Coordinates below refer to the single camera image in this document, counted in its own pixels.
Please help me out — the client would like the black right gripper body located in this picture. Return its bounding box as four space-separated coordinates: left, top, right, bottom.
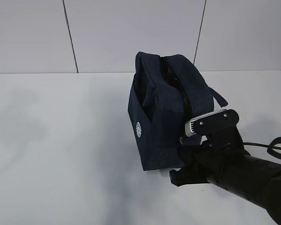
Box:
170 133 249 188

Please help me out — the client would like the dark navy fabric lunch bag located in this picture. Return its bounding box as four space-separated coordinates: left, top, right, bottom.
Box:
127 52 228 171

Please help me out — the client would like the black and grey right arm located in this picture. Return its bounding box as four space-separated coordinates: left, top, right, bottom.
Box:
170 135 281 225

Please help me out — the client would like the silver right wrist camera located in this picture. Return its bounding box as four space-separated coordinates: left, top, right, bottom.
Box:
179 109 242 146

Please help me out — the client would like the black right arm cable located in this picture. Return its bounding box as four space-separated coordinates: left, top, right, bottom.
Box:
243 136 281 161

